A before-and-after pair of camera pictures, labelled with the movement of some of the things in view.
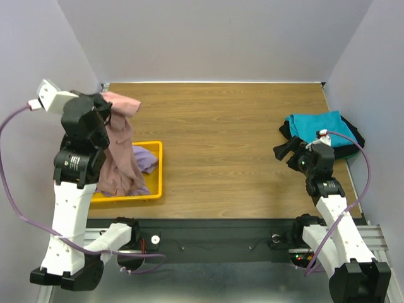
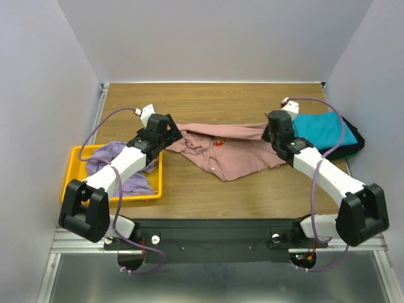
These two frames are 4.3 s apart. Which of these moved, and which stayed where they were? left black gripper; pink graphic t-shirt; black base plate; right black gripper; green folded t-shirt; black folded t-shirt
Moved: pink graphic t-shirt; right black gripper; left black gripper
Stayed: black folded t-shirt; black base plate; green folded t-shirt
